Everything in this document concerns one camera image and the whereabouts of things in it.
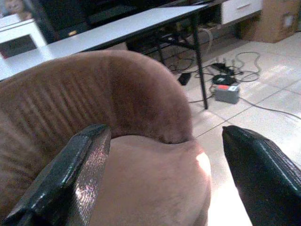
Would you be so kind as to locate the grey power supply box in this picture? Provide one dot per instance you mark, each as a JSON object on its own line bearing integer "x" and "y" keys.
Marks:
{"x": 227, "y": 93}

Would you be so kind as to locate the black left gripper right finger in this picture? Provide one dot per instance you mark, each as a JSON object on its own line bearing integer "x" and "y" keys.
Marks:
{"x": 261, "y": 174}

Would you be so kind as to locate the white tv cabinet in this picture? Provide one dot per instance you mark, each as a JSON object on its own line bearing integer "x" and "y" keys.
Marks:
{"x": 241, "y": 10}

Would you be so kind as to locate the black power adapter brick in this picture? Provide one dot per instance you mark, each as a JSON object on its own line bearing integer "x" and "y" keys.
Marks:
{"x": 184, "y": 78}

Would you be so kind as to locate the white folding table black legs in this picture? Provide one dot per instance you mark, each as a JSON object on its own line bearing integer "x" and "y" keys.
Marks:
{"x": 110, "y": 33}

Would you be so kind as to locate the cardboard box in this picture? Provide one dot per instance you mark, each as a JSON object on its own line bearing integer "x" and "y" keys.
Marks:
{"x": 270, "y": 21}

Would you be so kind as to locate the brown velvet armchair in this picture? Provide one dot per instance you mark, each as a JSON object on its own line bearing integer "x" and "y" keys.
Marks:
{"x": 105, "y": 131}

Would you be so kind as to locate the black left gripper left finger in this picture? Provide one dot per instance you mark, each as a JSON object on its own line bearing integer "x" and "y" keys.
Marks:
{"x": 58, "y": 174}

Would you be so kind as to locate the white shelf cabinet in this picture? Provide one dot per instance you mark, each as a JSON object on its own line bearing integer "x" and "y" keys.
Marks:
{"x": 18, "y": 35}

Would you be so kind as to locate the black power strip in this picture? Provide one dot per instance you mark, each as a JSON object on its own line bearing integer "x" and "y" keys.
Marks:
{"x": 222, "y": 68}

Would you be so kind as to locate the black television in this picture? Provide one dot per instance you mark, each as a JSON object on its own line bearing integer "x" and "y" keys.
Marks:
{"x": 77, "y": 15}

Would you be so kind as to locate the round black device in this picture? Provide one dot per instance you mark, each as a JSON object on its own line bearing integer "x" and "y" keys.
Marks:
{"x": 223, "y": 79}

